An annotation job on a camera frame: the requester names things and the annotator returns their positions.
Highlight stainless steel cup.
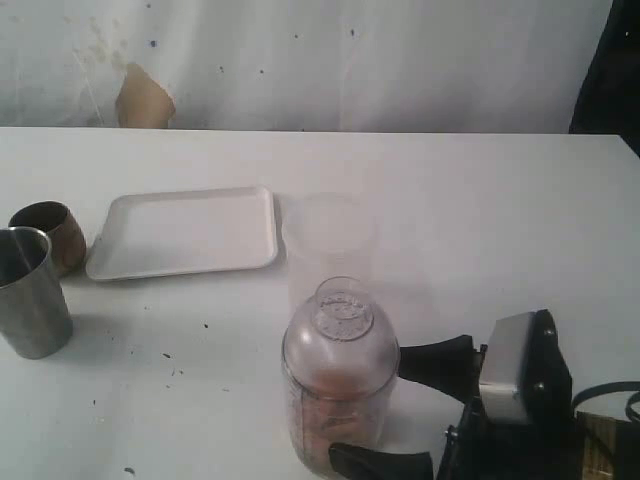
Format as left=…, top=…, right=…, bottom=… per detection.
left=1, top=227, right=73, bottom=360

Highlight white rectangular tray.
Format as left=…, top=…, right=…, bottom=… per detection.
left=85, top=186, right=278, bottom=282

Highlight white backdrop sheet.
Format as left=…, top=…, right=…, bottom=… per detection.
left=1, top=1, right=611, bottom=133

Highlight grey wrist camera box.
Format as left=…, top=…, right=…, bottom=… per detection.
left=479, top=309, right=573, bottom=429

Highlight translucent plastic container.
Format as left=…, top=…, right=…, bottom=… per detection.
left=281, top=193, right=377, bottom=312

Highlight gold coins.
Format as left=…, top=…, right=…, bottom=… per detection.
left=286, top=377, right=389, bottom=478

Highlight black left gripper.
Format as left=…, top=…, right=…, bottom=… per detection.
left=328, top=335, right=582, bottom=480

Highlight clear plastic shaker tumbler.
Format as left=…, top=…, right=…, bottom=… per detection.
left=281, top=342, right=400, bottom=478

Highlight dark curtain at right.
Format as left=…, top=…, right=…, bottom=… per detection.
left=569, top=0, right=639, bottom=153

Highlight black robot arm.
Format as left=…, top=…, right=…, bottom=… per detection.
left=328, top=334, right=639, bottom=479

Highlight clear dome lid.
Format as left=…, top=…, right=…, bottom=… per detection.
left=281, top=276, right=400, bottom=400

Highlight brown wooden cup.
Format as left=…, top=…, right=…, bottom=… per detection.
left=8, top=201, right=87, bottom=277

